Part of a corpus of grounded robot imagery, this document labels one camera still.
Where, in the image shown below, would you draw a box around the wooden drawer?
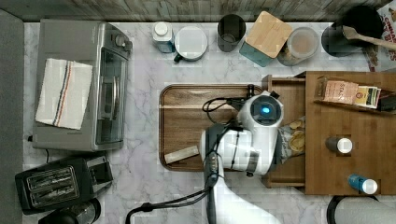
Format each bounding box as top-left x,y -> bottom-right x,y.
262,75 -> 305,188

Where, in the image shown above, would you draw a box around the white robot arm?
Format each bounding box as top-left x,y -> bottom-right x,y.
199,91 -> 284,224

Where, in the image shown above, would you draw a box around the wooden serving tray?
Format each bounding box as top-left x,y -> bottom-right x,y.
159,84 -> 248,172

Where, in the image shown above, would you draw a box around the wrapped snack bar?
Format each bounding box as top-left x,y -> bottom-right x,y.
164,146 -> 199,164

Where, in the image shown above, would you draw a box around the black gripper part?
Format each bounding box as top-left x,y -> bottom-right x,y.
247,84 -> 255,99

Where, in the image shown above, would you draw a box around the white lid mug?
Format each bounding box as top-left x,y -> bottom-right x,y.
174,26 -> 207,63

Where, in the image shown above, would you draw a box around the dark grey cup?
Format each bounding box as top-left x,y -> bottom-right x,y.
218,14 -> 246,52

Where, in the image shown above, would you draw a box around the chips bag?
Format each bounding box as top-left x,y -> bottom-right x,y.
276,116 -> 305,164

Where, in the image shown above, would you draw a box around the teal box wooden lid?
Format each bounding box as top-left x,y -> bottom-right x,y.
239,11 -> 292,67

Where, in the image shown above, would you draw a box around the silver toaster oven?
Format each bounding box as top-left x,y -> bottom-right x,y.
33,19 -> 133,151

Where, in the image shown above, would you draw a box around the clear lidded jar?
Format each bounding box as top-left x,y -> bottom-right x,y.
277,27 -> 318,66

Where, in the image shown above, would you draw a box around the striped white dish towel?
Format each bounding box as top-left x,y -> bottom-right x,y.
35,58 -> 92,130

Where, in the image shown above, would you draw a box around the silver shaker white cap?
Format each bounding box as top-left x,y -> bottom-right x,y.
325,136 -> 353,154

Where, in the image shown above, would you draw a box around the black coffee grinder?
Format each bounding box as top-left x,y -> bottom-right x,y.
37,199 -> 101,224

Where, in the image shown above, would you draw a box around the black two-slot toaster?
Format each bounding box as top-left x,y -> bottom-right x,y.
15,154 -> 113,215

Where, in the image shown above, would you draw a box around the paper towel roll holder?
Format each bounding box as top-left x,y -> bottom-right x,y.
326,196 -> 396,224

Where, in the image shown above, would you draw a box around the tea bag packets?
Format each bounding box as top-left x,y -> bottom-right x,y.
314,77 -> 381,109

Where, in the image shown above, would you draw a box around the wooden spoon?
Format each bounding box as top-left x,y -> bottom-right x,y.
343,26 -> 396,50

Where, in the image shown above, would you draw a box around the wooden cabinet organizer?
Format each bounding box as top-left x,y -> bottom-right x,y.
302,71 -> 396,195

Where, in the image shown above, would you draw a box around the blue bottle white cap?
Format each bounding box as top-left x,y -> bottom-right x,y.
347,174 -> 378,194

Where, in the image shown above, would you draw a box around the cereal box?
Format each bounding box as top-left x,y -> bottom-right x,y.
362,0 -> 396,72

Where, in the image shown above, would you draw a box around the black utensil holder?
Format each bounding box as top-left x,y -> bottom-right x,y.
321,6 -> 384,57

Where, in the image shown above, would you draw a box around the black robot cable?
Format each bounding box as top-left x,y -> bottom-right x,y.
124,96 -> 250,224

